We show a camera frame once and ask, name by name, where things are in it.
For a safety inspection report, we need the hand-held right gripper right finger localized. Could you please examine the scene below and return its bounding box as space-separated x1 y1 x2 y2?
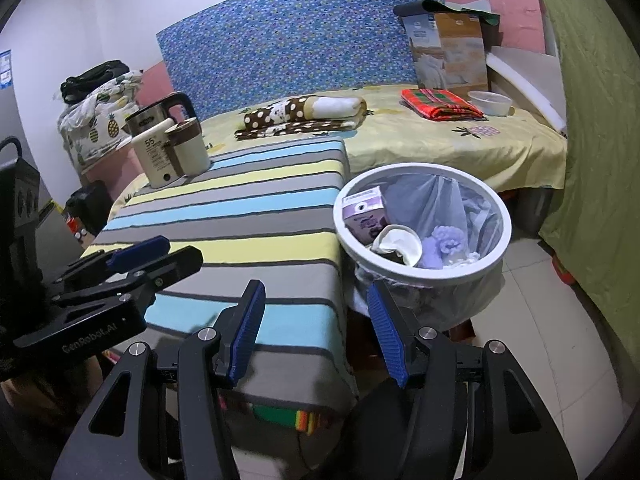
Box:
366 280 576 480

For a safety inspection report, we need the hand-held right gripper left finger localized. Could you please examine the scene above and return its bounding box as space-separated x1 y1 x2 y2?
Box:
52 279 267 480

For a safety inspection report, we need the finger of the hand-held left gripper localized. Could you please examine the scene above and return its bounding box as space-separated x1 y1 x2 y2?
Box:
129 246 203 295
62 235 171 281

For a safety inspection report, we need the white round trash bin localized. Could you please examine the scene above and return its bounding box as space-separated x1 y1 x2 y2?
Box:
333 161 512 333

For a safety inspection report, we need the patterned paper cup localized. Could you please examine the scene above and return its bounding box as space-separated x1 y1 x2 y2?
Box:
371 224 423 267

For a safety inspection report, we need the purple foam fruit net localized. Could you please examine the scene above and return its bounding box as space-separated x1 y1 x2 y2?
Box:
417 225 468 270

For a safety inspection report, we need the purple small box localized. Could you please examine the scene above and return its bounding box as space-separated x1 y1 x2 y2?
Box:
341 186 393 243

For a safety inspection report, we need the clear plastic bin liner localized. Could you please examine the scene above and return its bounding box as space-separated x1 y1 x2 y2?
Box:
345 172 503 333

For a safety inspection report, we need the black case red white badge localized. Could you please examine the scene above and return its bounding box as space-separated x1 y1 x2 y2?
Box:
65 180 115 246

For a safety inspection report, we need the pink storage box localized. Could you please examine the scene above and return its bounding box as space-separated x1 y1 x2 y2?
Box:
80 145 146 191

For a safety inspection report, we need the grey fridge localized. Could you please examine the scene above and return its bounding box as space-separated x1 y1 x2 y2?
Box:
0 45 68 281

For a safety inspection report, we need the cream electric water warmer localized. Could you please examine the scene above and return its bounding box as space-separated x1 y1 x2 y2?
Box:
131 120 176 190

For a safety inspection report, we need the cream cup brown lid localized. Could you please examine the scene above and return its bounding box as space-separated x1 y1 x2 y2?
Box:
164 116 212 177

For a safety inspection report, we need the pineapple print bedding bundle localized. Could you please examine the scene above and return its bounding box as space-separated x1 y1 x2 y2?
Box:
57 69 143 173

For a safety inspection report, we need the black bag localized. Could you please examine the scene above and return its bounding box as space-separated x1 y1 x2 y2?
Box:
60 60 131 103

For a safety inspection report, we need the brown spotted folded blanket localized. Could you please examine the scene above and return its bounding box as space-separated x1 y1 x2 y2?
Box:
234 115 366 142

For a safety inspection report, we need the brown polka dot rolled blanket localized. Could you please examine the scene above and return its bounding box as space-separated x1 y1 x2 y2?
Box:
243 94 368 128

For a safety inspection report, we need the yellow pineapple bedsheet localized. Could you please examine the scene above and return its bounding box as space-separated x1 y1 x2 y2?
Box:
112 87 568 201

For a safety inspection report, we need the red plaid folded cloth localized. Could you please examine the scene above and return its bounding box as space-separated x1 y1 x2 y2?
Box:
400 87 486 122

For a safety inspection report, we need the white plastic bowl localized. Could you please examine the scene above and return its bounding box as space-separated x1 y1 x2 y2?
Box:
467 90 513 117

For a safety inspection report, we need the blue floral headboard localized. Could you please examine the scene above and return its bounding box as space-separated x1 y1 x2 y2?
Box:
156 0 446 118

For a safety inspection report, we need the green curtain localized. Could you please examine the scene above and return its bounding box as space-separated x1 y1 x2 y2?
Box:
527 0 640 321

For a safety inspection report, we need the cardboard box with picture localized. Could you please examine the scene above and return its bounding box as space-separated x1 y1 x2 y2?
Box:
393 0 490 92

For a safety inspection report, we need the white leaning board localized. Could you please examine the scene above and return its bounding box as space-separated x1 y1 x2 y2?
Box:
486 46 568 133

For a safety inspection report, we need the steel kettle black handle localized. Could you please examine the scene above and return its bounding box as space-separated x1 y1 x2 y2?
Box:
122 91 198 136

